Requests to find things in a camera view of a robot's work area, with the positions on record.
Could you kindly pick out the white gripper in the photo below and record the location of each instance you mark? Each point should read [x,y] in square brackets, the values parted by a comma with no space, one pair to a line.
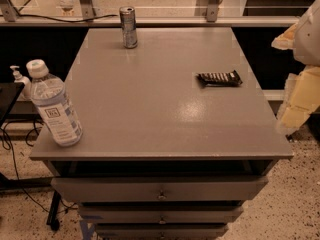
[308,39]

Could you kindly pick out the clear blue-label plastic bottle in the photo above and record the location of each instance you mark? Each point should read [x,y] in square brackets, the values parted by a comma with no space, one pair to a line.
[49,95]

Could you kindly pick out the dark striped snack bar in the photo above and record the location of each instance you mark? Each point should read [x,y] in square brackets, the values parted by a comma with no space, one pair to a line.
[214,79]

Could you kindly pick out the grey drawer cabinet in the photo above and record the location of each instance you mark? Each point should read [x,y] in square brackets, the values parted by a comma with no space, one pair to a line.
[144,113]

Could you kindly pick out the silver drink can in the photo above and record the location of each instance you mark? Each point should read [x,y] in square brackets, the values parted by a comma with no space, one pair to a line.
[128,25]

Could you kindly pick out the middle grey drawer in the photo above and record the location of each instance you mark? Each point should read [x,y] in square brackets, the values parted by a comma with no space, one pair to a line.
[161,214]

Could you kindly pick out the grey drawer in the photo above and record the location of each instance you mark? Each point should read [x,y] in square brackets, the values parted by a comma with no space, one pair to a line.
[161,232]
[161,214]
[153,189]

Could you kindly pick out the bottom grey drawer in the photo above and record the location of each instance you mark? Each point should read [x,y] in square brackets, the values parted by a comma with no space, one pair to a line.
[161,232]

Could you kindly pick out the top grey drawer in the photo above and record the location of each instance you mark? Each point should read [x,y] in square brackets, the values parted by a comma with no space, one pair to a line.
[153,189]

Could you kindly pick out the black side table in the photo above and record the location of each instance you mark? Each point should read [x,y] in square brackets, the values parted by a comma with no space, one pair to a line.
[9,93]

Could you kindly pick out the metal railing frame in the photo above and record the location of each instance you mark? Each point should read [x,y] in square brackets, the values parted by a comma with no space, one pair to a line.
[105,13]

